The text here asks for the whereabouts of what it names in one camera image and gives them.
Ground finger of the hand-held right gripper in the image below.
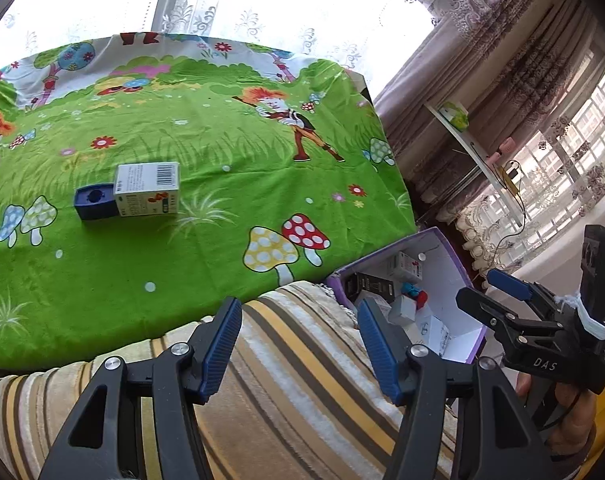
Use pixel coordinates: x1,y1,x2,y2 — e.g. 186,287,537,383
487,268,572,322
456,287,567,357

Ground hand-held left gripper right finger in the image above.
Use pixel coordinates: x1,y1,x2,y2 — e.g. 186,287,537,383
357,297,551,480

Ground small white box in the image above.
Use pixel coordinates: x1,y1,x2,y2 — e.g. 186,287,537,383
417,314,454,358
387,294,417,327

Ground person's right hand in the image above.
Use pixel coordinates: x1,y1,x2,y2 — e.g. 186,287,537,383
514,374,599,458

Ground purple cardboard box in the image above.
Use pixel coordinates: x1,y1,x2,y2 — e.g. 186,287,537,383
327,226,489,365

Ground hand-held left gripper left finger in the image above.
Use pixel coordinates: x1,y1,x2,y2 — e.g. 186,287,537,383
40,296,244,480

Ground window with grille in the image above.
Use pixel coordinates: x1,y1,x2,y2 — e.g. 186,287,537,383
513,50,605,241

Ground white wall shelf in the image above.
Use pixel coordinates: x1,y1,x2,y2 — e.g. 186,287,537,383
423,102,526,196

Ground green tissue pack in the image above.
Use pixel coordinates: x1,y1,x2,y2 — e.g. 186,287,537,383
439,101,472,132

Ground black box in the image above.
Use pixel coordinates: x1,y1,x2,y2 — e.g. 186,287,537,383
343,271,397,307

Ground yellow black charger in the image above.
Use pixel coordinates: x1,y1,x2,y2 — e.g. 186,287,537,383
501,160,524,194

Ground blue plastic case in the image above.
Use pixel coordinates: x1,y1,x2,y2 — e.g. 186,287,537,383
74,183,117,222

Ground white box red print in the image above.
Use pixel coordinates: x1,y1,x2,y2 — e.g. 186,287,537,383
385,252,426,283

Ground striped plush cushion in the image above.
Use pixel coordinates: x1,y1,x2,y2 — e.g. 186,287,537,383
0,280,463,480

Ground short lace curtain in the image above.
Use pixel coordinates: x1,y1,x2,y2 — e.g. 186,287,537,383
455,180,605,273

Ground green cartoon printed bed sheet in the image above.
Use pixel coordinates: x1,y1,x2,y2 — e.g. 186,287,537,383
0,32,417,371

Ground patterned mauve curtain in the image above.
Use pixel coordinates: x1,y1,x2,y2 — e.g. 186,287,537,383
383,0,605,221

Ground pink plastic item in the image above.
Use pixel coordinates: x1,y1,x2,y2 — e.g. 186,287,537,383
487,142,517,167

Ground white lace sheer curtain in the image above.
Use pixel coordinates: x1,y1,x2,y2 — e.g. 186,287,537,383
0,0,436,92

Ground white box orange print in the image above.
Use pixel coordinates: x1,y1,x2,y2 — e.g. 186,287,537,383
113,161,181,219

